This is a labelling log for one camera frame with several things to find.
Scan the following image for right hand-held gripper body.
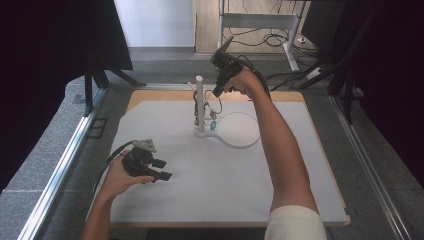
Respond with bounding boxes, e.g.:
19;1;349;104
209;35;245;88

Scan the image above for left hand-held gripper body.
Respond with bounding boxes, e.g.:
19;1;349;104
121;138;158;178

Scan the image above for key bunch with blue tag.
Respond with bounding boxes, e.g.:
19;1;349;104
203;88;224;132

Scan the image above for black lanyard with red clip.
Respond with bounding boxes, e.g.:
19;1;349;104
192;89;201;128

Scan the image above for person's right hand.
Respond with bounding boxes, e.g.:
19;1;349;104
223;65;268;102

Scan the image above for person's left hand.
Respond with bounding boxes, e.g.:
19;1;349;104
99;149;156;202

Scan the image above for white table mat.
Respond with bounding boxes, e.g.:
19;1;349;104
85;99;352;226

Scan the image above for white power strip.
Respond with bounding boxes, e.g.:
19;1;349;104
305;67;323;81

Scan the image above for black metal stand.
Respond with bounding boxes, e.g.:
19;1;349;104
291;49;356;125
83;63;148;118

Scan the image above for black curtain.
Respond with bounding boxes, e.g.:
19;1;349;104
0;0;135;195
300;0;424;188

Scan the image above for person's white sleeve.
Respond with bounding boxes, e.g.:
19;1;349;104
264;204;330;240

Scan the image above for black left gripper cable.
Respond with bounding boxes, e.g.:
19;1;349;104
91;139;137;195

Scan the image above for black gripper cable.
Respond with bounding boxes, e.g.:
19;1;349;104
234;54;272;100
91;139;137;195

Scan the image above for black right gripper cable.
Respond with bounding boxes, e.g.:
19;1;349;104
234;54;272;100

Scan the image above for tangle of black floor cables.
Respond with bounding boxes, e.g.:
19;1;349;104
226;25;322;58

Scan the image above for white metal desk frame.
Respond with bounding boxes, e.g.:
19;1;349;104
215;0;307;73

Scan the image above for black floor cable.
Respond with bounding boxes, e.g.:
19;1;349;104
266;71;316;92

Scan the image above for aluminium rail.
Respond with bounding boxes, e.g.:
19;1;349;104
327;94;414;240
17;87;108;240

